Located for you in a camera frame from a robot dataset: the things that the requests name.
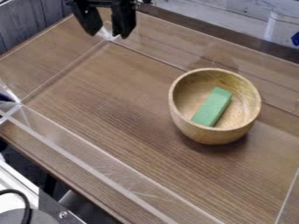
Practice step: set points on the grey metal bracket with screw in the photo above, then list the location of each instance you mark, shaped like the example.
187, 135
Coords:
54, 212

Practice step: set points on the white container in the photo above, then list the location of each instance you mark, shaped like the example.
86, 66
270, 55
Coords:
282, 28

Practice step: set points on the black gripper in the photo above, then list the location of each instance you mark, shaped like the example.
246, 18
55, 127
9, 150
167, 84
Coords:
90, 20

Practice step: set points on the brown wooden bowl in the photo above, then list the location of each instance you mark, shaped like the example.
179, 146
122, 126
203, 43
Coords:
187, 94

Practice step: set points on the clear acrylic front barrier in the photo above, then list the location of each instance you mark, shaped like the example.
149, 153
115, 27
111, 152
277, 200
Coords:
118, 188

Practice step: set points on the green rectangular block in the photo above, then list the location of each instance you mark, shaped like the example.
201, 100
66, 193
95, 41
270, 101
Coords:
213, 108

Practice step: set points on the clear acrylic corner bracket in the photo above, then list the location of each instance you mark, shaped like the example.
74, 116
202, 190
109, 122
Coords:
106, 32

